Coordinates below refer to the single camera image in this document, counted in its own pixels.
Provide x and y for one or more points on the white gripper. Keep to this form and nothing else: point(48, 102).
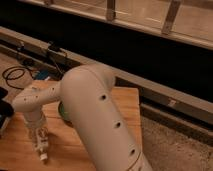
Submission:
point(33, 126)

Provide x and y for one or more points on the white bottle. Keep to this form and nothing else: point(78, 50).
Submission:
point(42, 144)

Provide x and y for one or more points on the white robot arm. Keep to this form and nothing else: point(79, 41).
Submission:
point(85, 92)

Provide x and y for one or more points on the green ceramic bowl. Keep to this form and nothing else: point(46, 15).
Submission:
point(62, 112)

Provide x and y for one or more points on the black device at left edge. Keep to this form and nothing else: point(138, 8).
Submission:
point(6, 109)

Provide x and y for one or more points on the blue object behind table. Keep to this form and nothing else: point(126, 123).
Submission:
point(42, 75)

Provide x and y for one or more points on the black clamp on rail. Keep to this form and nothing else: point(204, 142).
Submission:
point(52, 47)

